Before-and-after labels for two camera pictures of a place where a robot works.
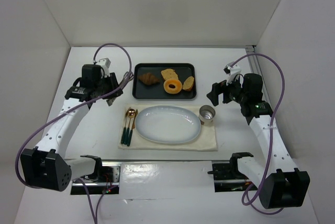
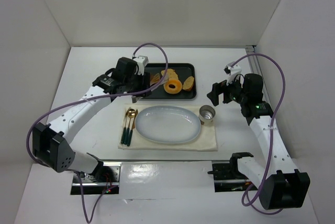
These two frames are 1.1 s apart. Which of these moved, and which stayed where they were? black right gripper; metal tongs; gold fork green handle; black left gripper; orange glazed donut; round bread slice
Moved: black left gripper; metal tongs
Stayed: round bread slice; gold fork green handle; black right gripper; orange glazed donut
